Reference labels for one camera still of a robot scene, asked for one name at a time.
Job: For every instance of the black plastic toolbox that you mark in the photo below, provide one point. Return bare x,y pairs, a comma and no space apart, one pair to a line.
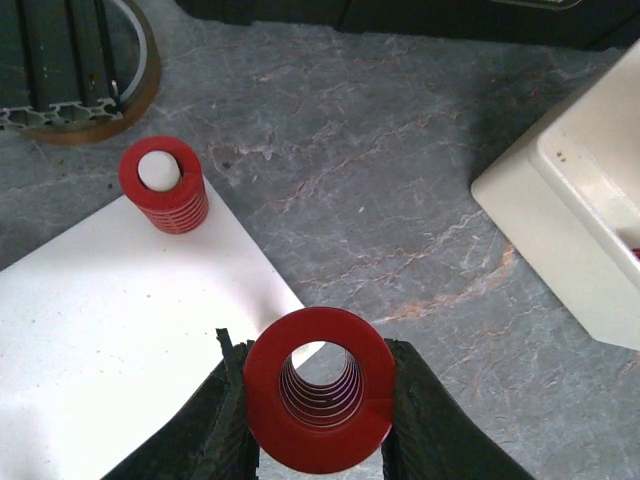
584,25

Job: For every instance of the white rectangular parts tray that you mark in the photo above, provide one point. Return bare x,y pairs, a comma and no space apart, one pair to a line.
566,194

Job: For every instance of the brown tape roll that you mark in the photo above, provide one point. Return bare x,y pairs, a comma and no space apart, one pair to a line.
138,72

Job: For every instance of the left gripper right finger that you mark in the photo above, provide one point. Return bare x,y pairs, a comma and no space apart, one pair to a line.
432,437

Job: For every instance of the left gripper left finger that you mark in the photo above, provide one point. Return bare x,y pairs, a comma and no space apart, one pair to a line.
209,437

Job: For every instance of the large red spring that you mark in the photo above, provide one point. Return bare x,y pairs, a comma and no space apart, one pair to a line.
162,176

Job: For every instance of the white peg fixture board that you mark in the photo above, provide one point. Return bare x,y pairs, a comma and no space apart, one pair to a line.
108,329

